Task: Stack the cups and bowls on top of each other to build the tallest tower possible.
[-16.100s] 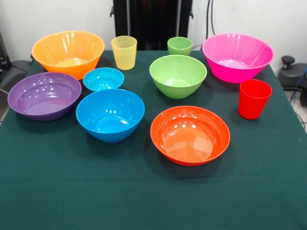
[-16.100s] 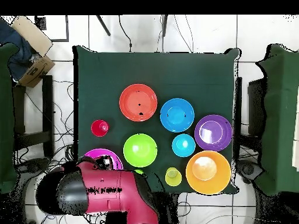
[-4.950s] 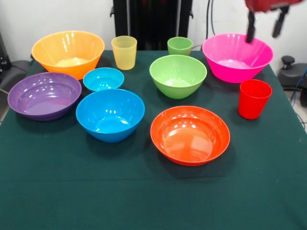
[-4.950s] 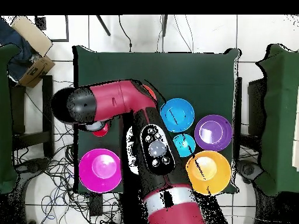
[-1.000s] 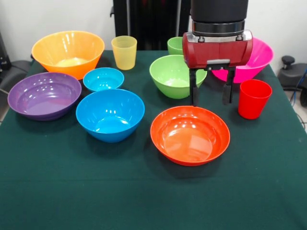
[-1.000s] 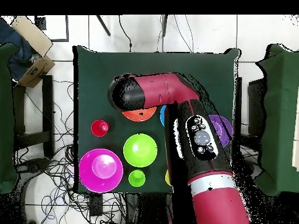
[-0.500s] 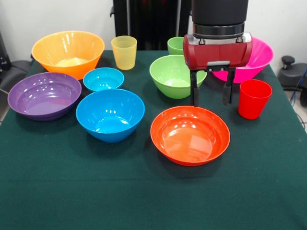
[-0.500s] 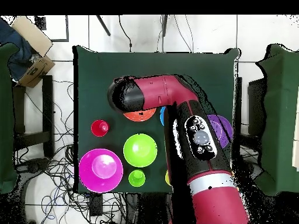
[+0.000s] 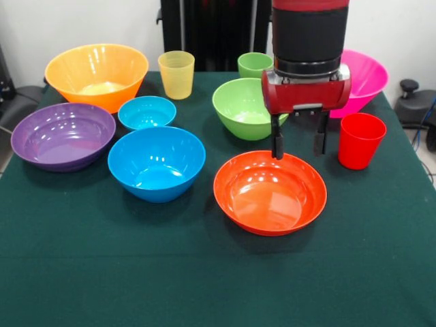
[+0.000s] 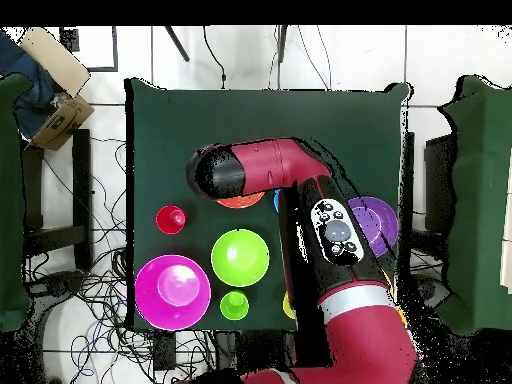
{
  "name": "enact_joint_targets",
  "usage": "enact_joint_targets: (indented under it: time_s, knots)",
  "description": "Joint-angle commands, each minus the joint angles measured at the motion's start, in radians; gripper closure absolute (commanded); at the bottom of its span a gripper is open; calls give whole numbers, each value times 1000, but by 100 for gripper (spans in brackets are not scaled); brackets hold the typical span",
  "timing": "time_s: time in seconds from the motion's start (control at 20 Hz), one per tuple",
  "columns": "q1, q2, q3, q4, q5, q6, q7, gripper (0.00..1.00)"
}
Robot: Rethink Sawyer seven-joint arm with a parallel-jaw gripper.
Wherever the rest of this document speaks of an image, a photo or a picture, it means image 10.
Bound red-orange plastic bowl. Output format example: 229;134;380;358
215;190;266;210

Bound green plastic bowl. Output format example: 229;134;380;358
210;228;271;288

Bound red plastic cup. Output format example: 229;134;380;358
155;204;188;236

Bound green plastic cup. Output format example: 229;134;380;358
219;289;250;322

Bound yellow plastic cup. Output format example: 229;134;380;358
282;290;297;320

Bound pink plastic bowl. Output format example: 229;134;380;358
134;254;212;332

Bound purple plastic bowl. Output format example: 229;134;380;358
346;195;400;259

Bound dark green tablecloth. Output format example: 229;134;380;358
124;77;413;333

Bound black power box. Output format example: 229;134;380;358
152;331;178;372

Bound black stand leg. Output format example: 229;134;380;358
275;25;288;64
163;25;191;63

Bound brown cardboard box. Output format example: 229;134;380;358
30;94;96;152

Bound green-covered side table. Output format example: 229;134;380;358
0;72;34;333
437;74;512;336

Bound beige cardboard sheet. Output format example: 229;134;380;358
19;26;92;98

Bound blue cloth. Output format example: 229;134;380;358
0;31;61;139

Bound black cable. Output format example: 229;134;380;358
202;25;227;90

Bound tangle of cables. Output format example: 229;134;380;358
25;135;217;384

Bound black chair frame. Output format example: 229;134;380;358
401;131;457;233
21;128;94;271

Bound grey metal frame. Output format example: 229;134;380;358
59;25;120;74

